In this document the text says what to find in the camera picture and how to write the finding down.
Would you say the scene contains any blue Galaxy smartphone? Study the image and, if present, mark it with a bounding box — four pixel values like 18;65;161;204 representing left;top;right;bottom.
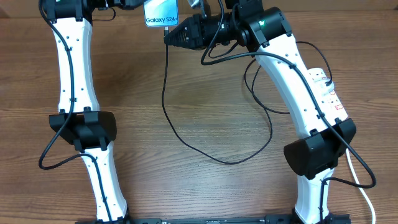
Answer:
144;0;179;27

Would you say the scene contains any black USB charging cable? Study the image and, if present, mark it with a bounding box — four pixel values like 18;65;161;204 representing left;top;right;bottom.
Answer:
160;26;333;166

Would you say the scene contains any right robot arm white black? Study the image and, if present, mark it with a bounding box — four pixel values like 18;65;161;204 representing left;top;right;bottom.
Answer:
164;1;356;223

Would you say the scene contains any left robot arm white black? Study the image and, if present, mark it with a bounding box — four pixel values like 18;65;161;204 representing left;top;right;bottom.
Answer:
39;0;143;223

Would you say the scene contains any white charger plug adapter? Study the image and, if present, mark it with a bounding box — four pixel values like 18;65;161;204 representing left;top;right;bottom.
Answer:
314;78;335;95

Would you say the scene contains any white power strip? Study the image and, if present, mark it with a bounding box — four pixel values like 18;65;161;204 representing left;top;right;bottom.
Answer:
308;68;348;125

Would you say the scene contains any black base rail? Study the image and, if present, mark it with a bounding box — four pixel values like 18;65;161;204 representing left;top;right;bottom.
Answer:
75;214;351;224

